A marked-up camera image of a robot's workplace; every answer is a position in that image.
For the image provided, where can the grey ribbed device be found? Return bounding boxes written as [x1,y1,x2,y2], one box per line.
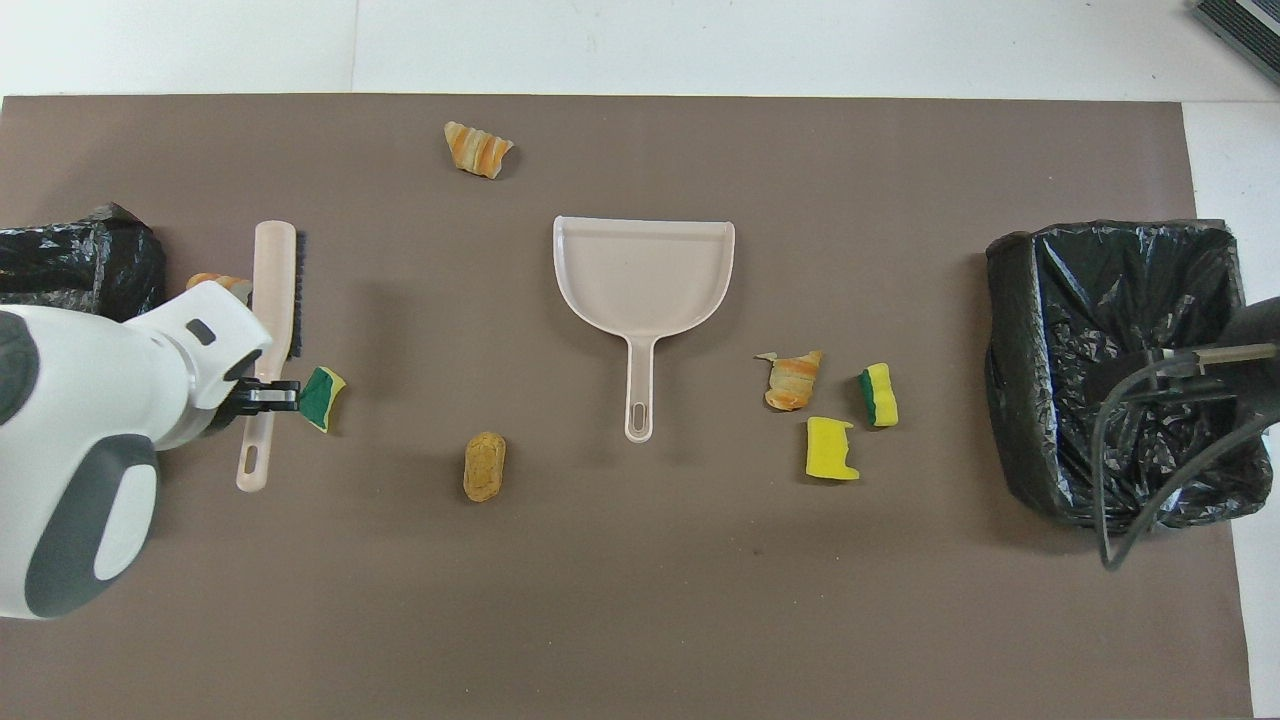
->
[1190,0,1280,86]

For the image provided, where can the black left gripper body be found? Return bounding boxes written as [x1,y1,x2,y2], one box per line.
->
[205,380,284,431]

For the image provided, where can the brown paper mat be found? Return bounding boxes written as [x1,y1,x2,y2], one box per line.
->
[0,95,1256,720]

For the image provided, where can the pale croissant piece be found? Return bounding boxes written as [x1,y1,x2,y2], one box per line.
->
[186,272,253,306]

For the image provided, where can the beige brush black bristles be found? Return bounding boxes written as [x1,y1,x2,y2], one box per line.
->
[236,220,306,493]

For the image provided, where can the orange striped croissant piece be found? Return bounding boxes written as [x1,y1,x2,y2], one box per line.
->
[444,121,515,181]

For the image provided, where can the plain yellow sponge piece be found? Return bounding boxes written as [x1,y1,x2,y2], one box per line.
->
[806,416,861,482]

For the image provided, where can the black bag lined bin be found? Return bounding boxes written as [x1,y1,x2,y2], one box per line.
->
[985,220,1273,534]
[0,203,168,323]

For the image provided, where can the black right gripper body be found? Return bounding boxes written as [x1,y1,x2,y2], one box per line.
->
[1218,297,1280,413]

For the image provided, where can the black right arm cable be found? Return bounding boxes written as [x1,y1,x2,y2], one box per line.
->
[1092,343,1280,571]

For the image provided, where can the beige plastic dustpan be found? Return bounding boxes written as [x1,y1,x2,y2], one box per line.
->
[553,215,737,444]

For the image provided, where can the brown bread roll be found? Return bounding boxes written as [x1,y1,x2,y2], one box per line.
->
[463,431,507,503]

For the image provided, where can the yellow sponge green backing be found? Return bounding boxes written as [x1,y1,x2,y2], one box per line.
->
[859,363,899,428]

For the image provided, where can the flaky croissant piece with peel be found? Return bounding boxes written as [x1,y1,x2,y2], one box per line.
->
[755,350,824,412]

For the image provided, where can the green yellow sponge wedge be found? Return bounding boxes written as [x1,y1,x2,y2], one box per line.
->
[298,366,347,433]

